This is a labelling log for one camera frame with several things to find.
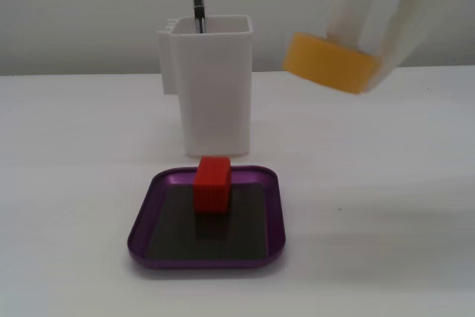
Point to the purple metal tray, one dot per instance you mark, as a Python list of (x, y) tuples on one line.
[(148, 235)]

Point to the yellow tape roll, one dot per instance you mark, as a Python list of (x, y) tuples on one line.
[(330, 64)]

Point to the white plastic box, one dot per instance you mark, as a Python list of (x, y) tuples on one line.
[(215, 94)]

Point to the red ribbed block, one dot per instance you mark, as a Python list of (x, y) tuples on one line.
[(209, 191)]

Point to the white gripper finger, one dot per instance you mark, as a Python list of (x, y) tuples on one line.
[(349, 5), (397, 20)]

